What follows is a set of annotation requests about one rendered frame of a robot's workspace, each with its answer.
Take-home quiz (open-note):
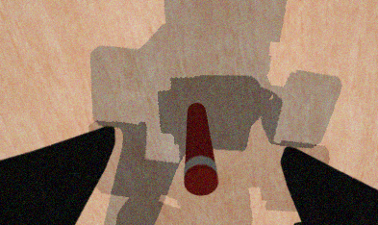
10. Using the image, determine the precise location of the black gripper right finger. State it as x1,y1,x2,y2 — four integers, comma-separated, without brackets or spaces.
281,147,378,225

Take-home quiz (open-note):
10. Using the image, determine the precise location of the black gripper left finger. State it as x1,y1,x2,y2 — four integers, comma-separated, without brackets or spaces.
0,126,115,225

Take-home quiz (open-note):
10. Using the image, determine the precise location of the red peg with white band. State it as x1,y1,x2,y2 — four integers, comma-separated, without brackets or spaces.
184,103,218,196

